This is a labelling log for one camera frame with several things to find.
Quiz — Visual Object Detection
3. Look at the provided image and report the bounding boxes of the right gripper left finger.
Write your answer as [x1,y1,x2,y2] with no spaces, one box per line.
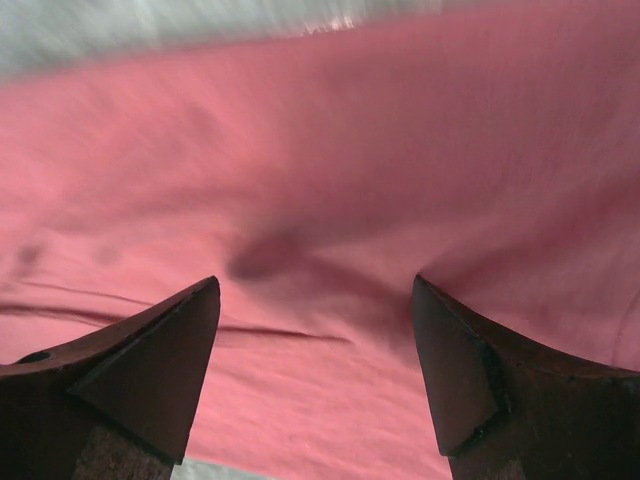
[1,277,220,479]

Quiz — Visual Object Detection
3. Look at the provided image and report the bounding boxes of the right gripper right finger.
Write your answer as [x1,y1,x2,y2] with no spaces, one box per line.
[412,277,639,479]

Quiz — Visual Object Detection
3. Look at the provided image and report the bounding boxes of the salmon pink t shirt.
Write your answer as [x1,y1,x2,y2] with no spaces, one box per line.
[1,1,639,479]

